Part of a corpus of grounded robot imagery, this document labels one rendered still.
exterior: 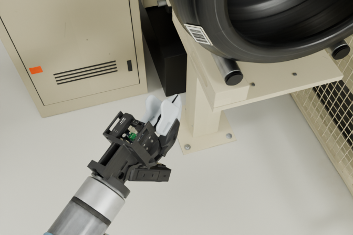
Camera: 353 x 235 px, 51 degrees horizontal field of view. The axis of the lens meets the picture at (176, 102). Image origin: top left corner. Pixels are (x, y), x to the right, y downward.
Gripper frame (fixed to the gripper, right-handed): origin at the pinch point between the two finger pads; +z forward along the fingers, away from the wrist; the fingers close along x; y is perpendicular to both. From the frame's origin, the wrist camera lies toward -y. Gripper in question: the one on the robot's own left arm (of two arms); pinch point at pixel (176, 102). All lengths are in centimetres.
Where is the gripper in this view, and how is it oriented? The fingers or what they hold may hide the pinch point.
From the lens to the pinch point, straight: 71.0
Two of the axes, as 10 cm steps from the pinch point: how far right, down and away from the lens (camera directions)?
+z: 5.3, -7.6, 3.9
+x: -7.7, -2.4, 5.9
